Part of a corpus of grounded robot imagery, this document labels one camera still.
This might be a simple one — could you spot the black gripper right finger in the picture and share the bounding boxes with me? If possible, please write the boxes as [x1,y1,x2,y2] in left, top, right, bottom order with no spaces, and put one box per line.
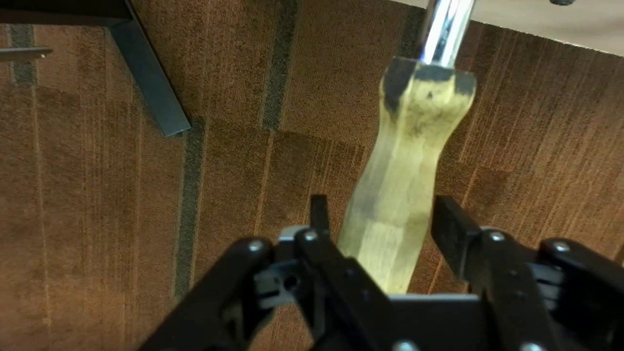
[432,194,624,351]

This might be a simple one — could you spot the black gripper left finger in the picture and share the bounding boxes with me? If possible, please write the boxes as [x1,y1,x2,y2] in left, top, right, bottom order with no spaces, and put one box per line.
[139,194,393,351]

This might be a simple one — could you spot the dark grey metal leg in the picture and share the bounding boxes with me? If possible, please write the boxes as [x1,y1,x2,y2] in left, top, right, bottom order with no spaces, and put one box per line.
[0,0,194,139]

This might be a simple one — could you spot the thin grey metal bar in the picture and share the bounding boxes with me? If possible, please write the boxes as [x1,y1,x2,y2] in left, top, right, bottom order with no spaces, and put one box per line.
[0,47,55,63]

